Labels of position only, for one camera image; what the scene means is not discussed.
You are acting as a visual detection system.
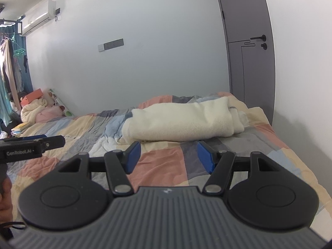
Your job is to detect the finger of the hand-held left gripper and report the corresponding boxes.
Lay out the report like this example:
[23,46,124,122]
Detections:
[18,134,48,142]
[39,135,66,150]

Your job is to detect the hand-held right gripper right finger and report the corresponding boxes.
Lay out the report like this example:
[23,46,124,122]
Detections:
[197,140,286,196]

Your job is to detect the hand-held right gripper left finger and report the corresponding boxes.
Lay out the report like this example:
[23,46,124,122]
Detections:
[56,140,142,197]

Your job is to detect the cream fleece jacket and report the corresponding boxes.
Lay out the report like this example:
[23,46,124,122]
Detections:
[121,96,250,144]

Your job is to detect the dark hanging clothes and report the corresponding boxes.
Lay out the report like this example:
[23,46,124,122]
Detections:
[12,56,29,92]

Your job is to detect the black clothes rack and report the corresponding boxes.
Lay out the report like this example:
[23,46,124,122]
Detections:
[0,4,25,36]

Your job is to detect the person's left hand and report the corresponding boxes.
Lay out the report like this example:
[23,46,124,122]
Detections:
[0,179,14,222]

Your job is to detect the stack of books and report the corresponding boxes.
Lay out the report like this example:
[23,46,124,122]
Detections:
[10,122,32,137]

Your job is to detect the pink plush toy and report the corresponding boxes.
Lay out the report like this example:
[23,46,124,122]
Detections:
[35,97,65,123]

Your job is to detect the patchwork checkered quilt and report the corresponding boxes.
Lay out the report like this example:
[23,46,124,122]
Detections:
[6,92,327,216]

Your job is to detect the patterned white pillow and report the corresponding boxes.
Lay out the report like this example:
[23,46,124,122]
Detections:
[48,88,76,117]

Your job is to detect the orange box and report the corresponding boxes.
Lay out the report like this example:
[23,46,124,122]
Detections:
[20,88,43,106]

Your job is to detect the beige hanging garment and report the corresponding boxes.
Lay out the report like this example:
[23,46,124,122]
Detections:
[0,38,19,97]

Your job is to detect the grey door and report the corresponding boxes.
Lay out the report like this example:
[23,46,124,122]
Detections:
[213,0,276,126]

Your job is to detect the white air conditioner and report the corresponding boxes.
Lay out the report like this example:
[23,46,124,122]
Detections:
[18,0,56,37]

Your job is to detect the black cable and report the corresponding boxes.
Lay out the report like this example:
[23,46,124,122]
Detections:
[0,221,27,231]

